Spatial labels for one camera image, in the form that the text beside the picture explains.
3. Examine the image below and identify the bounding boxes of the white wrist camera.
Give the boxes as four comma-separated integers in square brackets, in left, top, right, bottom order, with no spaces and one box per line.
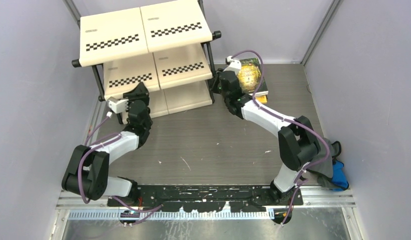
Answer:
[106,97,129,116]
[223,55,242,76]

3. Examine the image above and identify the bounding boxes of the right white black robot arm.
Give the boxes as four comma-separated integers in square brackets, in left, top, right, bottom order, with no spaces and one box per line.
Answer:
[212,68,331,206]

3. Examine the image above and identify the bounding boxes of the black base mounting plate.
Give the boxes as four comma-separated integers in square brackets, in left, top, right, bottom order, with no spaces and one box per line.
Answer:
[107,185,304,213]

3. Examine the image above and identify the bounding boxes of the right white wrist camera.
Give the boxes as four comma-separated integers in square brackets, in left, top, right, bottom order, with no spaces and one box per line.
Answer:
[223,55,242,76]

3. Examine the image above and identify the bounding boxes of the grey cloth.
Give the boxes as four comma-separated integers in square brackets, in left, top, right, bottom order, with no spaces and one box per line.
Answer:
[307,138,342,190]

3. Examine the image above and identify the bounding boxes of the aluminium rail frame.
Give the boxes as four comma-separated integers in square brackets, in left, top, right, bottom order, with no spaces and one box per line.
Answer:
[50,184,363,240]

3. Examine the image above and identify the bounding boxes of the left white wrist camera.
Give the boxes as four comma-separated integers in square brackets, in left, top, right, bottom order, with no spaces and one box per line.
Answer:
[106,97,129,116]

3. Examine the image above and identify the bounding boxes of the green gold cover book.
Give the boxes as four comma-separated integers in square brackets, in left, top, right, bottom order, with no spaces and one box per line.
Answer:
[237,57,269,97]

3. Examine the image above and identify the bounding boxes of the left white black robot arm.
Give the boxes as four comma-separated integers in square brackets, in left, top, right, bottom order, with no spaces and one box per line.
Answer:
[61,83,153,207]

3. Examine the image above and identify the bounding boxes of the yellow book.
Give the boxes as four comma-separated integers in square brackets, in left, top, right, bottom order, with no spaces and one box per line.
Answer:
[255,95,268,104]

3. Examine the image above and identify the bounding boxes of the blue cloth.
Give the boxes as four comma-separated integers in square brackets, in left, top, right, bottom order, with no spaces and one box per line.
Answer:
[331,160,350,192]

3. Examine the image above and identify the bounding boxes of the cream three-tier shelf rack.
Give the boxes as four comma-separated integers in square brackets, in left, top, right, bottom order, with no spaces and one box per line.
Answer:
[72,0,222,118]

